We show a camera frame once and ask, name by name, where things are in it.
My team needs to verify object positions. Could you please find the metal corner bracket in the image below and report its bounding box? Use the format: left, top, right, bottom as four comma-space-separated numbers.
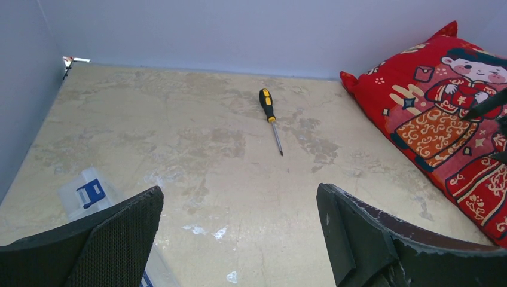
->
63, 56, 91, 79

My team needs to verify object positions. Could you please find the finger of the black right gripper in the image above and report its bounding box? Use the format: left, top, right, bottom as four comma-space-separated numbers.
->
490, 115, 506, 163
462, 89, 506, 120

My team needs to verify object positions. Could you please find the red printed pillowcase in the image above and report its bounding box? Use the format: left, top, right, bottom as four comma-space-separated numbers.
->
340, 21, 506, 247

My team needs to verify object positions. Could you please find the yellow black screwdriver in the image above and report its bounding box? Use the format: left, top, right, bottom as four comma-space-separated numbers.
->
259, 88, 283, 156

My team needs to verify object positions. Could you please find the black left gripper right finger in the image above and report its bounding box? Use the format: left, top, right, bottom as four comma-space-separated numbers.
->
316, 184, 506, 286

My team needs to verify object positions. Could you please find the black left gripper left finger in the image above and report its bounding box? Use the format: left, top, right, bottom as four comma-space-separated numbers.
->
1, 186, 164, 286

